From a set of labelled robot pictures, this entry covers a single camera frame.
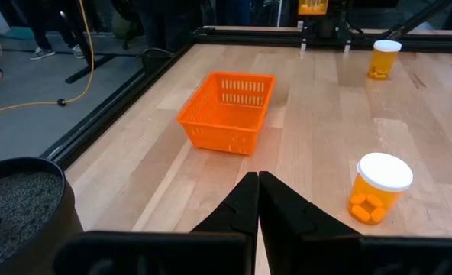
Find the black tripod stand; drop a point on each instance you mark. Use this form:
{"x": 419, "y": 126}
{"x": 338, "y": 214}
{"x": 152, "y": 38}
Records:
{"x": 90, "y": 68}

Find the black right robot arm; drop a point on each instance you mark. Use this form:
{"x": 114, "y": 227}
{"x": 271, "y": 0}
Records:
{"x": 325, "y": 26}

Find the black metal table frame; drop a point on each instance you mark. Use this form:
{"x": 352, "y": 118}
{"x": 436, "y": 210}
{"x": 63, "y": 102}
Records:
{"x": 432, "y": 44}

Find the orange plastic basket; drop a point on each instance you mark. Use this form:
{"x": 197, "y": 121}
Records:
{"x": 226, "y": 114}

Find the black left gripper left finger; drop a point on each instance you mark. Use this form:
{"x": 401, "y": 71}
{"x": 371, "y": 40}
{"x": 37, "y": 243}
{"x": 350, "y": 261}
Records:
{"x": 153, "y": 252}

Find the green plant in black pot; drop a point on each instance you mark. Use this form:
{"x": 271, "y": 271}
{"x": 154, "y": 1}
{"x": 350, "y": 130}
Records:
{"x": 58, "y": 229}

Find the black frame clamp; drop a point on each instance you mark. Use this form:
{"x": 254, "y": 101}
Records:
{"x": 155, "y": 59}

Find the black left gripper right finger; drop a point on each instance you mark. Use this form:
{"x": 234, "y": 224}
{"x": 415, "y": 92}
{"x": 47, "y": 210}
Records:
{"x": 363, "y": 256}

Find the person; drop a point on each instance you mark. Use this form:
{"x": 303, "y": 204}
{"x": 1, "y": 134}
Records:
{"x": 172, "y": 23}
{"x": 39, "y": 23}

